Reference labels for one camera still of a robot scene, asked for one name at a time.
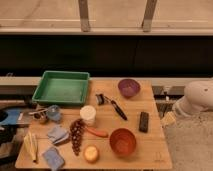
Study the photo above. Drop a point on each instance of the white cup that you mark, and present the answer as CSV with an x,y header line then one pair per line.
x,y
88,114

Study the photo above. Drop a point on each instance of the blue cloth near edge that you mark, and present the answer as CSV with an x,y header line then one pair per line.
x,y
53,159

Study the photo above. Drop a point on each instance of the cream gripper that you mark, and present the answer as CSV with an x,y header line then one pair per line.
x,y
168,118

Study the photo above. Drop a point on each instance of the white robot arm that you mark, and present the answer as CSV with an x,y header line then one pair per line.
x,y
198,97

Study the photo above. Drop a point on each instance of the yellow banana toy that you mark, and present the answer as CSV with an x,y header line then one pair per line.
x,y
31,145

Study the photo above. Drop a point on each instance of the blue black device at left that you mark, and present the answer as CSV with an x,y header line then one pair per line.
x,y
11,118

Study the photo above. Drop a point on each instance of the blue grey folded cloth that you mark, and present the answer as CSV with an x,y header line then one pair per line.
x,y
57,134

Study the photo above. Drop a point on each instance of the orange carrot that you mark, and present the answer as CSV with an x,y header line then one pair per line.
x,y
97,132

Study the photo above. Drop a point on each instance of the orange bowl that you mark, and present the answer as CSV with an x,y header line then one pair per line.
x,y
122,142

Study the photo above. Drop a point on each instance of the small brown toy objects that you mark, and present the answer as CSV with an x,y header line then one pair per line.
x,y
39,115

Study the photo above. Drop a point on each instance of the left metal frame post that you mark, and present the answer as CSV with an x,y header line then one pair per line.
x,y
84,15

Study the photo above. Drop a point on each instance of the purple bowl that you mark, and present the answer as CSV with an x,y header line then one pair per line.
x,y
128,87

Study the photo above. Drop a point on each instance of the metal frame post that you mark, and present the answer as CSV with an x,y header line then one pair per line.
x,y
84,15
148,15

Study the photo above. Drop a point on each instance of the green plastic tray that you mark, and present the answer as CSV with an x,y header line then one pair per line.
x,y
62,88

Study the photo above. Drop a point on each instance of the black eraser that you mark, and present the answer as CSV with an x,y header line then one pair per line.
x,y
144,121

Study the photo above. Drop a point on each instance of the yellow round fruit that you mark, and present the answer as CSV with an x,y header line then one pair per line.
x,y
91,154

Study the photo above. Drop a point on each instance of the black handled peeler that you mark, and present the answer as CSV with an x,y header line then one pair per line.
x,y
102,99

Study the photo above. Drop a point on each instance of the right metal frame post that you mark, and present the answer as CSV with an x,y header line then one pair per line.
x,y
148,15

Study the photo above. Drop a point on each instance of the dark grape bunch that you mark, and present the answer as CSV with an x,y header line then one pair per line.
x,y
76,134

